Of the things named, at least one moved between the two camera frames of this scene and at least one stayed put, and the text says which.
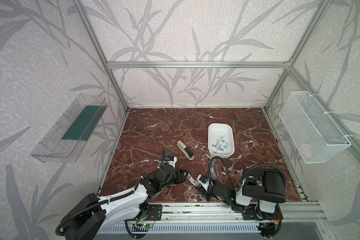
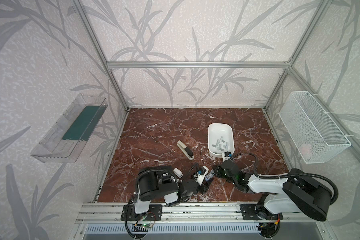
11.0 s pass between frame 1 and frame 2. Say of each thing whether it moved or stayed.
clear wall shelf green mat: stayed
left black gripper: moved
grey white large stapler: stayed
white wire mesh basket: stayed
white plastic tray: stayed
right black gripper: moved
